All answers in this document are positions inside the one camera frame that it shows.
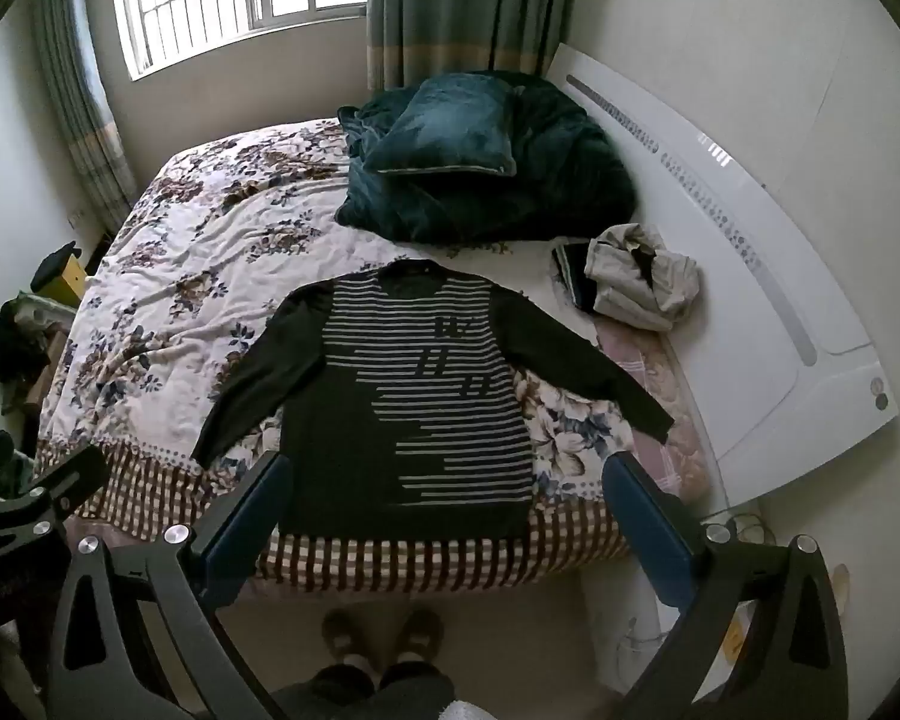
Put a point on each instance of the person's left leg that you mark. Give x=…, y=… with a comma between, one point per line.
x=330, y=694

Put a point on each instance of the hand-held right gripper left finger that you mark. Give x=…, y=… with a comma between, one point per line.
x=241, y=516

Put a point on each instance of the person's right leg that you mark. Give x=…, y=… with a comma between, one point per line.
x=416, y=690

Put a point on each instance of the person's right slipper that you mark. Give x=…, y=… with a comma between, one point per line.
x=420, y=634

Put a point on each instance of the white headboard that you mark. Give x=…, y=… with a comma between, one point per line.
x=757, y=277

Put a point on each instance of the person's slipper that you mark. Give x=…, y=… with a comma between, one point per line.
x=420, y=634
x=343, y=636

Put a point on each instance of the beige garment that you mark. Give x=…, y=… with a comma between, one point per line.
x=637, y=285

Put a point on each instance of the person's leg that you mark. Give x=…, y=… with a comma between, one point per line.
x=416, y=690
x=330, y=694

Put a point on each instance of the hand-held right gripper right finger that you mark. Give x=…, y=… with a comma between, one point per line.
x=637, y=525

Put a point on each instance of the yellow box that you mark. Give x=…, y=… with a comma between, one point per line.
x=67, y=285

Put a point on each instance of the black cloth on box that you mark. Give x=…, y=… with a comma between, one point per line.
x=51, y=266

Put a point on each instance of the wide grey-green curtain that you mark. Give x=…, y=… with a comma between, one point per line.
x=465, y=0

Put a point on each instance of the dark striped sweater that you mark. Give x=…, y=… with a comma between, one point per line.
x=390, y=420

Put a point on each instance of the person's left slipper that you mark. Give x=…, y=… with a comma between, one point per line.
x=343, y=636

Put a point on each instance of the pink mattress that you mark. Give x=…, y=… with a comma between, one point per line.
x=664, y=405

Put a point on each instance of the floral bedsheet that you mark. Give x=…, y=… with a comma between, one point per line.
x=195, y=255

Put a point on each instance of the teal quilt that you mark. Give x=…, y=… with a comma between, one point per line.
x=555, y=165

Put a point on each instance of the dark clothes heap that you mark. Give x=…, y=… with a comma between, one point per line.
x=19, y=352

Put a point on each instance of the narrow grey-green curtain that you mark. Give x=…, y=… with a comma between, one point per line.
x=75, y=90

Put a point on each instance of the teal pillow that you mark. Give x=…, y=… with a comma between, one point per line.
x=442, y=127

